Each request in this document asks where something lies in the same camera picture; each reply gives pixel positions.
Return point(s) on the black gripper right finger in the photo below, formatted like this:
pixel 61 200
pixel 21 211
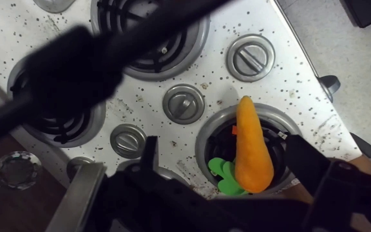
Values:
pixel 347 202

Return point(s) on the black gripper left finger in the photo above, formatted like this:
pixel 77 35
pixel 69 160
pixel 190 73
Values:
pixel 150 202

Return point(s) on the wooden toy kitchen unit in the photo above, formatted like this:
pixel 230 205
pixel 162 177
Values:
pixel 279 86

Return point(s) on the orange carrot plush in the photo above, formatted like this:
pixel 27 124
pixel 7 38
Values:
pixel 249 150

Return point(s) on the silver stove knob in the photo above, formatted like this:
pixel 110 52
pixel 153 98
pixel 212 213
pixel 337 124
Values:
pixel 77 166
pixel 249 57
pixel 182 104
pixel 127 141

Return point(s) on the hanging toy ladle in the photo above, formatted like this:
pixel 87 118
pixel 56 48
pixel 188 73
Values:
pixel 18 169

